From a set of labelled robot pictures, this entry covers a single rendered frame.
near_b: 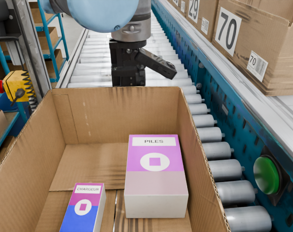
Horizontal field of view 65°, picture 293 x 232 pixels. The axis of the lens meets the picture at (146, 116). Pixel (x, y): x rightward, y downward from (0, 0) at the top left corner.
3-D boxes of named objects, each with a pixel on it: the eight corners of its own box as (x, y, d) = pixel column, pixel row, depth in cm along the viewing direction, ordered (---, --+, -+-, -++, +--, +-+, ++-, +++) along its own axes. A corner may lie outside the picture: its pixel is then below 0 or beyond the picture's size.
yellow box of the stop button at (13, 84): (13, 91, 72) (5, 70, 68) (41, 89, 73) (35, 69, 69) (-7, 118, 61) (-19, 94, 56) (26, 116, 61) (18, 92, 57)
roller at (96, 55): (77, 65, 115) (78, 62, 119) (178, 61, 119) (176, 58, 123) (75, 55, 112) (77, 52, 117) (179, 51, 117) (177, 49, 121)
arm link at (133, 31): (148, 11, 53) (153, 21, 46) (148, 33, 56) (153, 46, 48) (110, 12, 53) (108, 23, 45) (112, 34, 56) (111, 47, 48)
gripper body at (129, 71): (113, 79, 62) (109, 34, 55) (145, 78, 62) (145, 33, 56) (112, 93, 56) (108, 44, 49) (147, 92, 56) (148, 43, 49)
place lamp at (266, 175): (247, 173, 49) (256, 149, 45) (253, 173, 49) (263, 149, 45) (264, 202, 43) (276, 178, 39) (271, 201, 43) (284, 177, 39)
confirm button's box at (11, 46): (20, 56, 66) (12, 32, 62) (31, 56, 67) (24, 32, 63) (11, 66, 61) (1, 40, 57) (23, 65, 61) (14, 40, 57)
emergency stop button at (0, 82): (2, 89, 70) (-3, 77, 68) (17, 89, 70) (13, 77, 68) (-3, 96, 67) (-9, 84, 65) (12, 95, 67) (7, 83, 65)
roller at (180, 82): (66, 89, 93) (64, 80, 89) (192, 84, 97) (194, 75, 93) (65, 98, 90) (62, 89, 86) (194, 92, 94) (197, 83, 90)
